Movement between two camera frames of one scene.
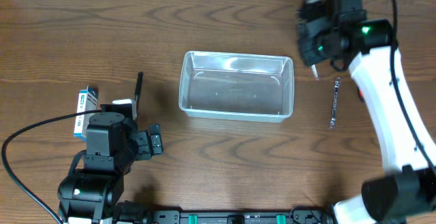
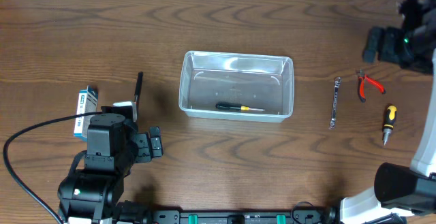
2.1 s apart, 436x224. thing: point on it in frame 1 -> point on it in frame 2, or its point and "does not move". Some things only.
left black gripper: (137, 105) does not move
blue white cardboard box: (87, 102) does not move
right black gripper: (307, 47) -> (375, 43)
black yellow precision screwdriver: (315, 71) -> (236, 107)
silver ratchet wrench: (333, 121) does not move
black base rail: (294, 217) does not move
